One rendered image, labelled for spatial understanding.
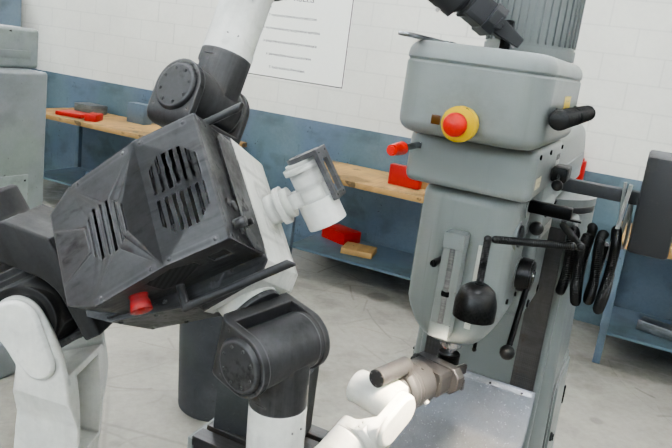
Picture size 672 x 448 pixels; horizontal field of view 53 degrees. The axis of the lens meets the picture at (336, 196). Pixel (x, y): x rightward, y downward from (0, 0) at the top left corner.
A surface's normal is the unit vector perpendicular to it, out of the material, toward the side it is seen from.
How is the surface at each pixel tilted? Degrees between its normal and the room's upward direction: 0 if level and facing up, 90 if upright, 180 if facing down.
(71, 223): 74
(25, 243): 90
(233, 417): 90
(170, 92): 69
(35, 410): 115
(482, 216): 90
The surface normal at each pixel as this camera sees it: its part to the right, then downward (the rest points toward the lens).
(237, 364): -0.64, 0.14
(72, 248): -0.50, -0.16
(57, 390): -0.08, 0.20
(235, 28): 0.19, -0.05
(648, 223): -0.44, 0.14
